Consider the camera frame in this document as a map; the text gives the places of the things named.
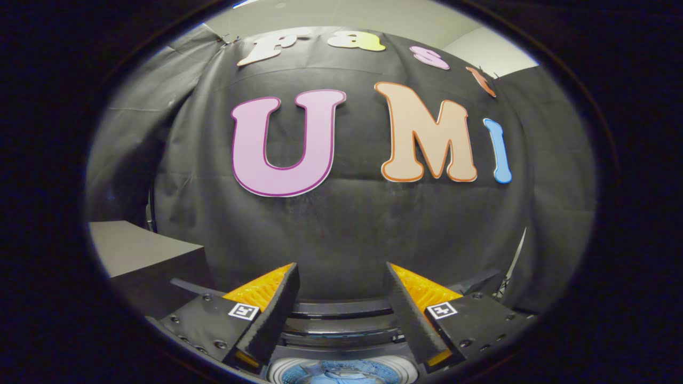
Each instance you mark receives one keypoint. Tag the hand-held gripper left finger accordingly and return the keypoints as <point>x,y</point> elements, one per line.
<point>269,320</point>

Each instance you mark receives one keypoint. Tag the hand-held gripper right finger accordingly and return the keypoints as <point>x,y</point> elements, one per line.
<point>411,320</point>

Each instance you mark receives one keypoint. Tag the grey washing machine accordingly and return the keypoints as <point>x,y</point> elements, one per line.
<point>408,370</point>

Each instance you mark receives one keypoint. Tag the light blue shirt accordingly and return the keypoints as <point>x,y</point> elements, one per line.
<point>341,376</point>

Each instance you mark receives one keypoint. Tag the black backdrop cloth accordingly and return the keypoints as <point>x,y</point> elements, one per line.
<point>347,240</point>

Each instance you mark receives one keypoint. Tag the grey cabinet with white door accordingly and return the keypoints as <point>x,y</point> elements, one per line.
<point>139,250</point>

